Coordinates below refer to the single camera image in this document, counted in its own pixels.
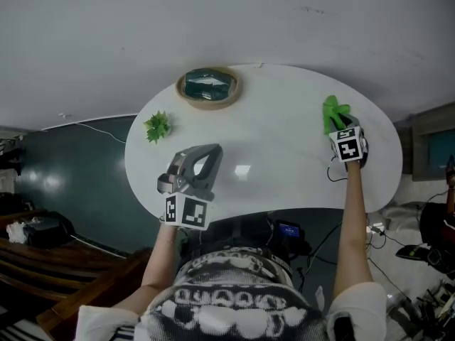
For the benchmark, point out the grey shelf desk unit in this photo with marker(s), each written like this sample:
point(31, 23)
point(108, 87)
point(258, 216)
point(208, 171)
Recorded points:
point(419, 147)

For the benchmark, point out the white wall socket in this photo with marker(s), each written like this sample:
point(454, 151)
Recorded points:
point(64, 116)

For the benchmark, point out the dark green pouch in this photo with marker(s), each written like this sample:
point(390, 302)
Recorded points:
point(209, 84)

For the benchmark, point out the black trash bin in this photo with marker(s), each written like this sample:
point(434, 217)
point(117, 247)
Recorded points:
point(49, 231)

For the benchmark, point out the woven straw basket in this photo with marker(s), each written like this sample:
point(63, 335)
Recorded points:
point(209, 104)

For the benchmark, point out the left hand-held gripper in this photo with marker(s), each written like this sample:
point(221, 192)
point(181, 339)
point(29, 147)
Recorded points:
point(186, 211)

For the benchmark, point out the small potted green plant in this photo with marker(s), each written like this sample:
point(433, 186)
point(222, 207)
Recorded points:
point(157, 127)

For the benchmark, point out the black device with blue screen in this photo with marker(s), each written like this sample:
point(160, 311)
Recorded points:
point(289, 230)

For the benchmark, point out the person's left forearm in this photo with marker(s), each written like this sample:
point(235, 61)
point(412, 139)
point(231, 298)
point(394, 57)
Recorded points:
point(160, 261)

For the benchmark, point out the wooden staircase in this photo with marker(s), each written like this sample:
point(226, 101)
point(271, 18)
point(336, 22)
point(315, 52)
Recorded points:
point(71, 272)

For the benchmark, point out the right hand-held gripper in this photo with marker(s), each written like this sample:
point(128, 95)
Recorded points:
point(348, 146)

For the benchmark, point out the person's right forearm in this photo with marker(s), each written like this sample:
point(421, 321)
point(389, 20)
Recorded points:
point(353, 226)

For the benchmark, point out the white plastic bag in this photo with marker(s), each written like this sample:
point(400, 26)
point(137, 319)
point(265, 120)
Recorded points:
point(16, 231)

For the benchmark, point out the green microfibre cloth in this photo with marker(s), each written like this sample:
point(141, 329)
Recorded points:
point(332, 114)

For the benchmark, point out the white oval table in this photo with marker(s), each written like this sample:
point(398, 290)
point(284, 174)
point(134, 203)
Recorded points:
point(277, 147)

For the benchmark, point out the person's black white patterned shirt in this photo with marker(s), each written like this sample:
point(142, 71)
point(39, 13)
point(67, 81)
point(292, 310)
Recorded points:
point(231, 304)

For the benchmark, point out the person's dark trousers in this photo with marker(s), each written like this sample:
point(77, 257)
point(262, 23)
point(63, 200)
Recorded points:
point(249, 234)

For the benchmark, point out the silver fisheye camera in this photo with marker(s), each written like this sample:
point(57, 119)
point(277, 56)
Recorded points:
point(165, 183)

